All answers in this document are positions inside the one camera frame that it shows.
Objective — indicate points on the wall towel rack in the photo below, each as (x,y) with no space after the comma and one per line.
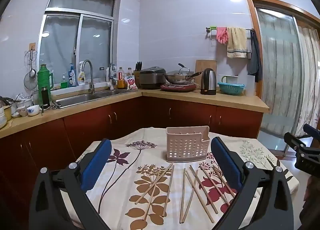
(211,30)

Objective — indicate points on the teal plastic colander basket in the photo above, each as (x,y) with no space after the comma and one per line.
(231,89)

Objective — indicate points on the person's right hand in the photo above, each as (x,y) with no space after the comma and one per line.
(312,195)

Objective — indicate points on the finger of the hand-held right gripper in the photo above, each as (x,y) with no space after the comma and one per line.
(311,131)
(293,141)

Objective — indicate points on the small water filter tap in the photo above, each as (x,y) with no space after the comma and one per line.
(111,77)

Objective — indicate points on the grey rice cooker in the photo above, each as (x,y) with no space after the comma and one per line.
(151,77)

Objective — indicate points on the pink perforated plastic utensil holder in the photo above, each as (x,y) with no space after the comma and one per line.
(187,144)

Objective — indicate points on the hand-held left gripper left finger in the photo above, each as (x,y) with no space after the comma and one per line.
(100,160)

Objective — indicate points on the floral tablecloth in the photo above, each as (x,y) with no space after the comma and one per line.
(140,150)

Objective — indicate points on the cooking oil bottle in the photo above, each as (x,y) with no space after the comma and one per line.
(121,80)

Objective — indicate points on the kitchen scissors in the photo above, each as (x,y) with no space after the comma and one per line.
(56,106)

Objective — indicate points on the wooden door frame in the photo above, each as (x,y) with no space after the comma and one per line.
(252,20)

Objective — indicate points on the green thermos flask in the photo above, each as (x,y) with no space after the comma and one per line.
(44,77)

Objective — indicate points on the blue cleaner bottle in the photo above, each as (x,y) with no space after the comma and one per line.
(72,76)

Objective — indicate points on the clear seasoning bottle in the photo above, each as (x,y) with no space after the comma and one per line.
(129,71)

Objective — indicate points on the pink rubber glove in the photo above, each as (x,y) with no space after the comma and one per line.
(221,35)

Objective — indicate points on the striped curtain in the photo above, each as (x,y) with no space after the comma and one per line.
(310,70)

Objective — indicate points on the steel kitchen faucet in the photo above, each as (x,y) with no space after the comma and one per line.
(91,75)

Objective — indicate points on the cream enamel pot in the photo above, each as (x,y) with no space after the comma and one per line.
(5,116)

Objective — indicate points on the aluminium sliding window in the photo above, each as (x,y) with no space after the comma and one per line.
(75,40)

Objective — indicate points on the stainless steel sink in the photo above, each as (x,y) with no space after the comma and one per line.
(80,99)

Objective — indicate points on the blue and white porcelain bowl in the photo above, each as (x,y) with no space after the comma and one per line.
(33,110)

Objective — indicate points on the steel electric kettle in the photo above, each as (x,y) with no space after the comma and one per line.
(208,81)

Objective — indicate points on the black vacuum bottle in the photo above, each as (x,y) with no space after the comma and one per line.
(45,97)

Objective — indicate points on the green plastic cup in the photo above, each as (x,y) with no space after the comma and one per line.
(226,79)

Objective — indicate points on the white plastic container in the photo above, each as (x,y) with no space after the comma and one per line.
(250,85)

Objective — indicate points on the red and white snack bag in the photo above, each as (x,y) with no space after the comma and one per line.
(131,82)

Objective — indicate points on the yellow striped towel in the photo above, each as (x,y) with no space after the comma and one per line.
(236,42)

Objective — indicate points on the green dish soap bottle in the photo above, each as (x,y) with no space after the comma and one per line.
(64,82)

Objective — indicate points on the wooden knife block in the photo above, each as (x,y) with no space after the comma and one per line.
(137,77)

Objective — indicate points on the steel wok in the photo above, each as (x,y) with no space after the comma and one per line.
(178,76)

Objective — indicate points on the dark grey cloth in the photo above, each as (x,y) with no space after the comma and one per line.
(255,62)

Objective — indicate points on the red induction cooker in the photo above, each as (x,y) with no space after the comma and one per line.
(178,87)

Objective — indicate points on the sliding glass door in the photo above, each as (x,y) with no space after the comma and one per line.
(277,70)

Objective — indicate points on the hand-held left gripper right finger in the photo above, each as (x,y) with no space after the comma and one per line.
(225,160)

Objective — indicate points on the spread of wooden chopsticks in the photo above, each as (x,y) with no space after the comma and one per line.
(182,195)

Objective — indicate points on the white spray bottle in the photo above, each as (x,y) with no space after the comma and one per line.
(81,75)

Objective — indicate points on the wooden cutting board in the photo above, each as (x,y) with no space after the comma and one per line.
(203,65)

